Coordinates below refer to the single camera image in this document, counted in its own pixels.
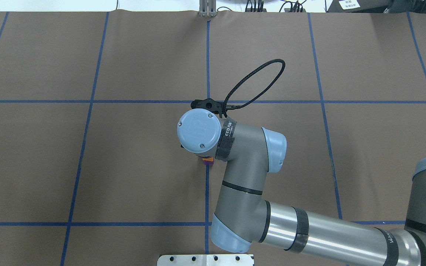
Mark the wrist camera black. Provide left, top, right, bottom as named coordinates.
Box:
left=190, top=98, right=223, bottom=118

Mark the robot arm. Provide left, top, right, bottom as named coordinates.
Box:
left=176, top=108, right=426, bottom=266

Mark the white camera mast base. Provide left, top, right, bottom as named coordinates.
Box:
left=157, top=254, right=255, bottom=266

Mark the aluminium frame post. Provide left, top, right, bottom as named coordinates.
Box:
left=198, top=0, right=217, bottom=17

